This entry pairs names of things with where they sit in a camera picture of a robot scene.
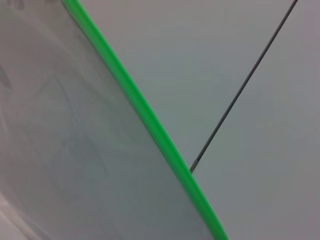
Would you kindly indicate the translucent document bag green zipper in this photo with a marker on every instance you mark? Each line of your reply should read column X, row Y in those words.
column 100, row 150

